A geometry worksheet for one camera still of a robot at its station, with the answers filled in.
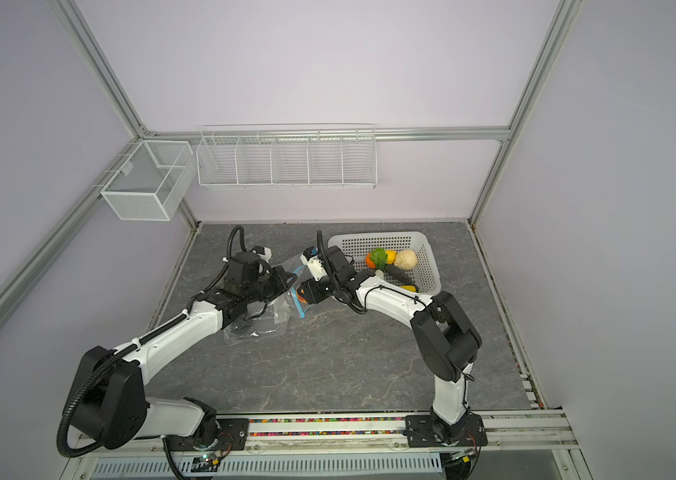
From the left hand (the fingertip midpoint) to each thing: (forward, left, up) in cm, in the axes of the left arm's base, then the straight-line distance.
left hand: (299, 279), depth 84 cm
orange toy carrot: (+13, -22, -13) cm, 29 cm away
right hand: (0, -1, -6) cm, 6 cm away
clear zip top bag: (-4, +8, -13) cm, 16 cm away
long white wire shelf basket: (+45, +5, +10) cm, 47 cm away
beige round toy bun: (+13, -35, -12) cm, 39 cm away
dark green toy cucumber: (+9, -32, -14) cm, 36 cm away
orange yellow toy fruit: (-5, -1, -2) cm, 6 cm away
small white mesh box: (+40, +51, +6) cm, 65 cm away
